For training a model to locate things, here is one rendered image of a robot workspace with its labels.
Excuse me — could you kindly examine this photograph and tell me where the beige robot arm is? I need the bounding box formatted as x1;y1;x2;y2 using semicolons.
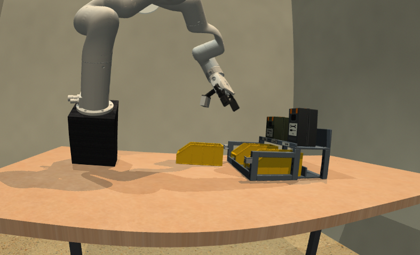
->
68;0;225;116

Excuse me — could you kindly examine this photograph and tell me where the grey shelf rack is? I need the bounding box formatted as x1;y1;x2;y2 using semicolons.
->
224;129;332;181

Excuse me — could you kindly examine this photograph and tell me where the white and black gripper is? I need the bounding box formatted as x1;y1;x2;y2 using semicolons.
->
208;71;239;111

